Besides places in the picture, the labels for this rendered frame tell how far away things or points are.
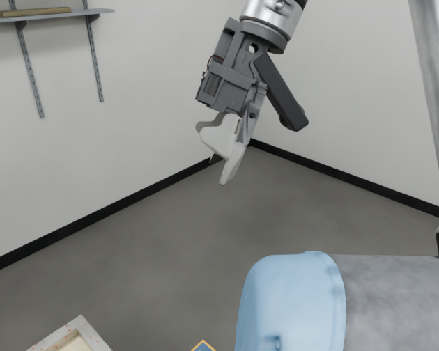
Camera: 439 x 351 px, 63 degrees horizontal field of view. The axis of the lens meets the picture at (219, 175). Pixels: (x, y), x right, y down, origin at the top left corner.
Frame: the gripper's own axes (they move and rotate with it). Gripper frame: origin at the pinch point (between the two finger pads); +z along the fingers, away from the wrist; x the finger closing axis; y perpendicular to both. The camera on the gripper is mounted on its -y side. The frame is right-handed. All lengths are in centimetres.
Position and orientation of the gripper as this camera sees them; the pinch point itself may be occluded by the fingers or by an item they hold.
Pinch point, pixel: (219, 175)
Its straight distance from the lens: 51.0
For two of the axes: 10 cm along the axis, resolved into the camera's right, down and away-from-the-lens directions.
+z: -3.9, 9.1, 1.6
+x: 1.1, 2.2, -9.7
